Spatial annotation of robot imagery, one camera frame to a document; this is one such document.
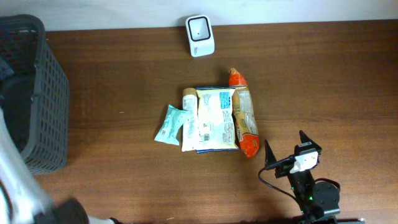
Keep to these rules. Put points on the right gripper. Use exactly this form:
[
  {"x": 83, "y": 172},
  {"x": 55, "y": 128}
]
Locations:
[{"x": 283, "y": 168}]

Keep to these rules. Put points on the orange biscuit packet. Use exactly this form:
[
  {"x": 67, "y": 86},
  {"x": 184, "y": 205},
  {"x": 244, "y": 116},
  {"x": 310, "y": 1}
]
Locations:
[{"x": 243, "y": 111}]

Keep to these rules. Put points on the cream and blue snack bag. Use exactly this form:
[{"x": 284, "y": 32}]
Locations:
[{"x": 215, "y": 120}]

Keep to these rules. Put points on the white tube with tan cap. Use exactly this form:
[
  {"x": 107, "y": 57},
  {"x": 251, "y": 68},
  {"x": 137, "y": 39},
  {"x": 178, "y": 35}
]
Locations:
[{"x": 190, "y": 127}]

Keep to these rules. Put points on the teal wet wipes pack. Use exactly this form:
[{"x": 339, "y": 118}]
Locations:
[{"x": 174, "y": 120}]

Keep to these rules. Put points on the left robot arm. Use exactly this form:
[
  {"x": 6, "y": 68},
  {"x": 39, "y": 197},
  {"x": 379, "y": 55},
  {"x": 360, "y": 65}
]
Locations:
[{"x": 23, "y": 200}]

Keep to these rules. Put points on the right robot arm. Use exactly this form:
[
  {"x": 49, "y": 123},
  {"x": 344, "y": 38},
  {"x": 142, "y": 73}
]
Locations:
[{"x": 318, "y": 199}]

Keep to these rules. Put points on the white barcode scanner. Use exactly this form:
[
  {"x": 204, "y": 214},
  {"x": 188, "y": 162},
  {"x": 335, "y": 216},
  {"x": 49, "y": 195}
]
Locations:
[{"x": 200, "y": 35}]

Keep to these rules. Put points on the grey plastic mesh basket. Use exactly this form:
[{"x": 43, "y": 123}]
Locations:
[{"x": 35, "y": 94}]

